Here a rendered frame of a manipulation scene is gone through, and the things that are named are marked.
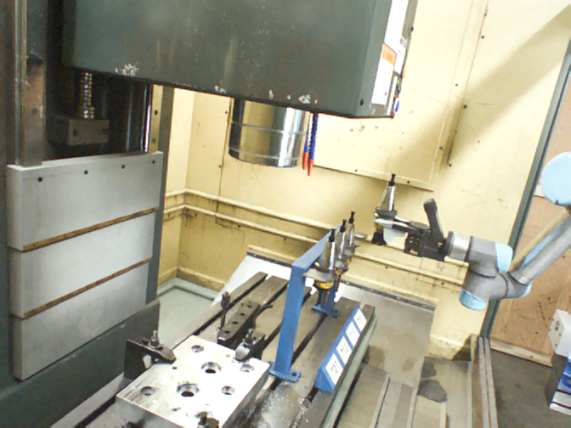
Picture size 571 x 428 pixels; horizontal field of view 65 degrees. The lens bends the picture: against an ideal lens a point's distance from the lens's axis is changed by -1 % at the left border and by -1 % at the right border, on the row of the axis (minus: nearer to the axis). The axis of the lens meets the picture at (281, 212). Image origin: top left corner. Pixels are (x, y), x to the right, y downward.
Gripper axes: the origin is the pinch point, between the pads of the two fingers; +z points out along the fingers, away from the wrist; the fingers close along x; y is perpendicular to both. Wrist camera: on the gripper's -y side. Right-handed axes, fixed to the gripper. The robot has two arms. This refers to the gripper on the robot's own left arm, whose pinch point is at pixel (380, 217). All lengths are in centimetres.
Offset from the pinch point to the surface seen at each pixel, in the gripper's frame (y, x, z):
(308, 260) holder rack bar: 11.9, -18.4, 13.6
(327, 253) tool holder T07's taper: 8.3, -19.0, 8.7
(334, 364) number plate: 40.0, -16.1, 0.7
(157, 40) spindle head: -35, -52, 43
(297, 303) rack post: 22.0, -24.1, 12.4
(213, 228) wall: 41, 62, 85
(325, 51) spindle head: -37, -52, 9
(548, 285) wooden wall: 68, 224, -100
